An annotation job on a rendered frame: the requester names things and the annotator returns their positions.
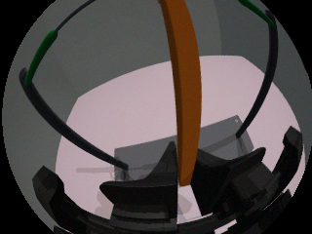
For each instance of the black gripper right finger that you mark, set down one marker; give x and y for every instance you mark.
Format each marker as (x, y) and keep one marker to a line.
(211, 175)

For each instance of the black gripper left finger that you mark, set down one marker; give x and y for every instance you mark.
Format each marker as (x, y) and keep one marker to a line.
(158, 188)

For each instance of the orange long bar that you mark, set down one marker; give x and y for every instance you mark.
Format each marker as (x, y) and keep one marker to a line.
(188, 85)

